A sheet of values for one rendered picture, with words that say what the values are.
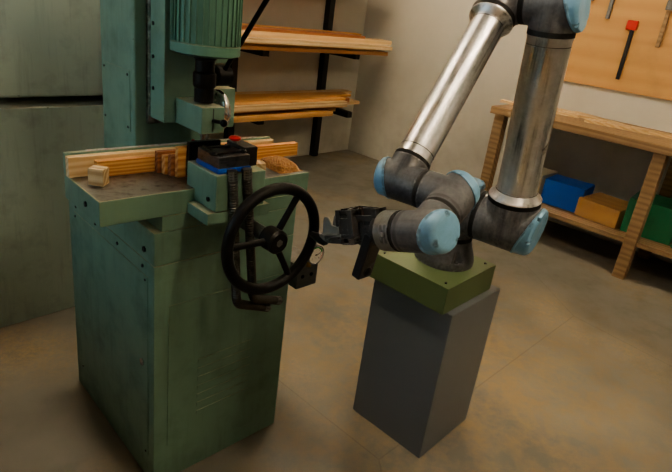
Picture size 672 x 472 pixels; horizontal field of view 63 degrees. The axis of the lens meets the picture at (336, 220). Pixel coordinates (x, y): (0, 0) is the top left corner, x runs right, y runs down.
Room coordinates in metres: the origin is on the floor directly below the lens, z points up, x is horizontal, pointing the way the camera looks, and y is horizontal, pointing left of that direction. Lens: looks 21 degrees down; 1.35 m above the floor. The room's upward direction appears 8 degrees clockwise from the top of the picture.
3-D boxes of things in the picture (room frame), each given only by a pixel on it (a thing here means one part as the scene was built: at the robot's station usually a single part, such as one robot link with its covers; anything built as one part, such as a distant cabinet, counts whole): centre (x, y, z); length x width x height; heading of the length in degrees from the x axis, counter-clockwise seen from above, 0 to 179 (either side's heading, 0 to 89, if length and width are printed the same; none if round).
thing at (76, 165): (1.43, 0.44, 0.92); 0.60 x 0.02 x 0.05; 136
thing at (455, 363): (1.63, -0.36, 0.28); 0.30 x 0.30 x 0.55; 49
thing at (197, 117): (1.46, 0.40, 1.03); 0.14 x 0.07 x 0.09; 46
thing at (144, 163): (1.46, 0.37, 0.92); 0.62 x 0.02 x 0.04; 136
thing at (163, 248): (1.53, 0.48, 0.76); 0.57 x 0.45 x 0.09; 46
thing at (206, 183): (1.28, 0.28, 0.91); 0.15 x 0.14 x 0.09; 136
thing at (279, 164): (1.53, 0.19, 0.91); 0.12 x 0.09 x 0.03; 46
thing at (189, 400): (1.53, 0.48, 0.36); 0.58 x 0.45 x 0.71; 46
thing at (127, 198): (1.34, 0.34, 0.87); 0.61 x 0.30 x 0.06; 136
